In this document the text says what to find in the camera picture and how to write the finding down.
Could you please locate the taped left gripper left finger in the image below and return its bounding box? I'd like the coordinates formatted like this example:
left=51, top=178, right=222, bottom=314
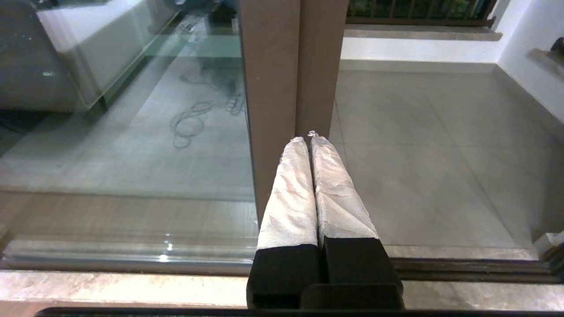
left=246, top=136, right=322, bottom=309

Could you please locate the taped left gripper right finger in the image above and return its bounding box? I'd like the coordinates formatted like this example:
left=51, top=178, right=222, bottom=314
left=308, top=130, right=406, bottom=309

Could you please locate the brown framed fixed glass panel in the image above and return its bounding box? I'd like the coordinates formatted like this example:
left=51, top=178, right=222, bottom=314
left=0, top=0, right=304, bottom=276

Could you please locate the long grey stone sill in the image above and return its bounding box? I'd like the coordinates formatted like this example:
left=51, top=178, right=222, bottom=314
left=344, top=24, right=503, bottom=42

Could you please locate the wide black balcony railing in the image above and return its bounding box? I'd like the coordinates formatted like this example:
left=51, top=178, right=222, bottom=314
left=347, top=0, right=497, bottom=28

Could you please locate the short grey stone sill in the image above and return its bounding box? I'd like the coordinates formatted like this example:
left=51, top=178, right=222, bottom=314
left=529, top=48, right=564, bottom=76

